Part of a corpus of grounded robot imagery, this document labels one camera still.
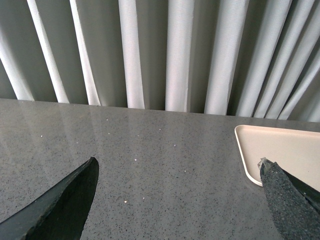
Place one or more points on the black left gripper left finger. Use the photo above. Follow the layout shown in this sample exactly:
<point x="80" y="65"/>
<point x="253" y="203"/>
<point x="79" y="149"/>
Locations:
<point x="58" y="214"/>

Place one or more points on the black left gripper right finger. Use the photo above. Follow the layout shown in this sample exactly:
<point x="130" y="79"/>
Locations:
<point x="294" y="205"/>

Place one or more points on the cream rectangular tray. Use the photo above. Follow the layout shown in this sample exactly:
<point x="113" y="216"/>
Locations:
<point x="295" y="151"/>

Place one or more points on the white pleated curtain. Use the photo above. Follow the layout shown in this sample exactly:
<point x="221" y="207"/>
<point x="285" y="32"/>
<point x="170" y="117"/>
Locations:
<point x="246" y="58"/>

